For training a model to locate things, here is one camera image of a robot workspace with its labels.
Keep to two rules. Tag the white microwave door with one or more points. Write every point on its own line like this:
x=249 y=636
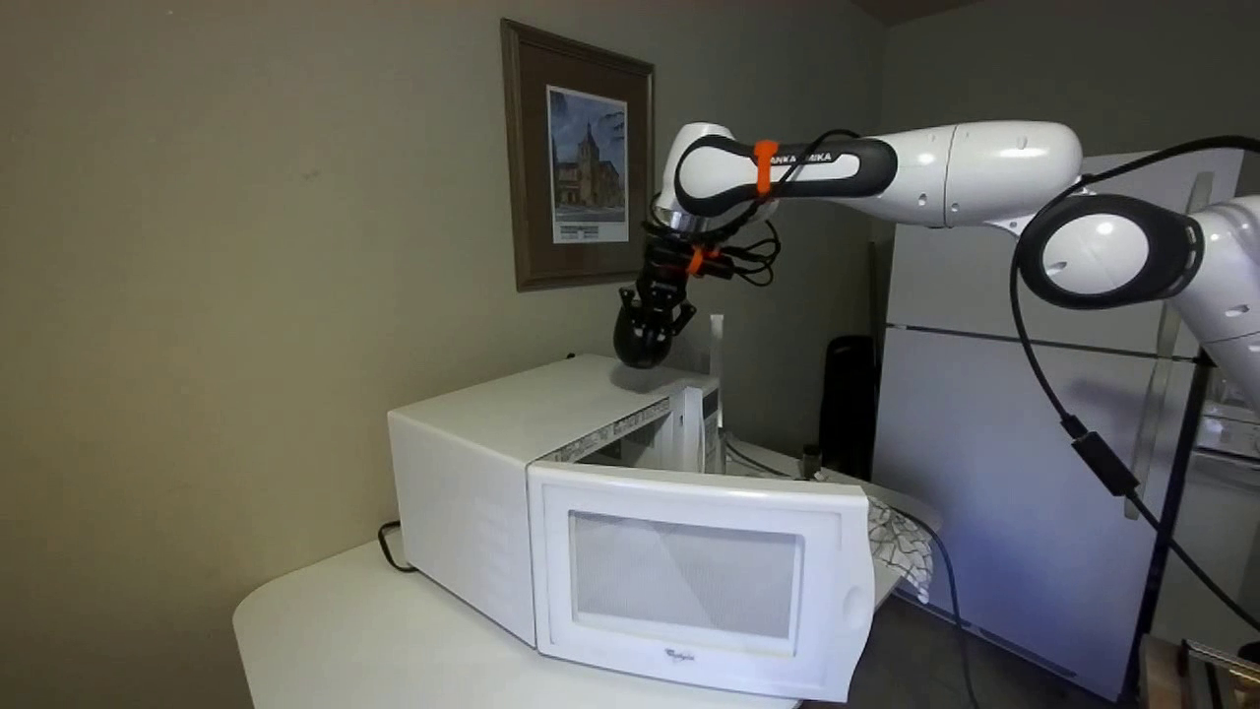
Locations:
x=827 y=591

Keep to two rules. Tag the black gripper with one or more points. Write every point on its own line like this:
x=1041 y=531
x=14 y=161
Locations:
x=667 y=268

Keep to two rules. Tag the dark framed building picture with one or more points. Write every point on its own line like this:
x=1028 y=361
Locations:
x=534 y=161

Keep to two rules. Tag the black camera stand pole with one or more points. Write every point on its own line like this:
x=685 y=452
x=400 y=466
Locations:
x=1168 y=524

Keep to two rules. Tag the white microwave body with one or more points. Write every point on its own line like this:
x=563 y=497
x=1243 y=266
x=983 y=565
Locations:
x=458 y=512

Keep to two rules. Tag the white refrigerator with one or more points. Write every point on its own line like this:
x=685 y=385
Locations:
x=997 y=497

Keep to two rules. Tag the white checked kitchen towel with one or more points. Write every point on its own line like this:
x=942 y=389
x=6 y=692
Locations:
x=908 y=545

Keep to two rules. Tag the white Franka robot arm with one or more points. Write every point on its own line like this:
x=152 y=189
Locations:
x=970 y=172

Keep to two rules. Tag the white table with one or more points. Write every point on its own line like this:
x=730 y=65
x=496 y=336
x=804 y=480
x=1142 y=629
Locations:
x=367 y=632

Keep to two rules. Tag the black mug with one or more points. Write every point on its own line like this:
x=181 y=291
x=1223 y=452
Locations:
x=651 y=340

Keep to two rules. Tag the black tall box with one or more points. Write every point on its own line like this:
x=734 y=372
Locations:
x=852 y=407

